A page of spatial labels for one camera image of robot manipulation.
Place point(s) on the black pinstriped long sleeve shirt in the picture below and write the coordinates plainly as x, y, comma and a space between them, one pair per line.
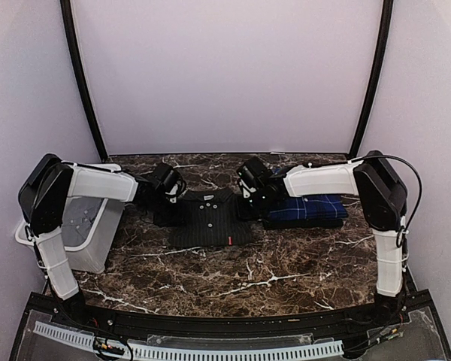
210, 219

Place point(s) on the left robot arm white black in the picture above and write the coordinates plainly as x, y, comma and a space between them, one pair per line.
51, 255

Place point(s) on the black frame post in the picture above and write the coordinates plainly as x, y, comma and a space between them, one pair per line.
374, 77
80, 78

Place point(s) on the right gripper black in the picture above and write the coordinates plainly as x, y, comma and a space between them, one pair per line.
243, 214

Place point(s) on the right black frame post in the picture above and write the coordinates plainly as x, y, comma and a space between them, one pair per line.
374, 77

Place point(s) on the grey button shirt in bin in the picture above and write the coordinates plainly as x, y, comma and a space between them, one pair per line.
78, 220

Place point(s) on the black front rail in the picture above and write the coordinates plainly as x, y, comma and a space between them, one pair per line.
139, 326

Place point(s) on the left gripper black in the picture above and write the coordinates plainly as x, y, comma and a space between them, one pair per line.
179, 218

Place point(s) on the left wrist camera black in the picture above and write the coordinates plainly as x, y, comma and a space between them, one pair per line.
168, 182

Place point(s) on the white plastic bin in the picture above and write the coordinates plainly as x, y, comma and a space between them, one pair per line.
48, 191

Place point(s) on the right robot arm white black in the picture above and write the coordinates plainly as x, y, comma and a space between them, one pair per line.
371, 178

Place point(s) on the white slotted cable duct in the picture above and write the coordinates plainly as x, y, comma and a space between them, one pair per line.
160, 347

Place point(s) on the blue plaid shirt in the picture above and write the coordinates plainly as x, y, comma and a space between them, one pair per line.
323, 211

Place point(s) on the left black frame post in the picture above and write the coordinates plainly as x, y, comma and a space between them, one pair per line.
80, 78

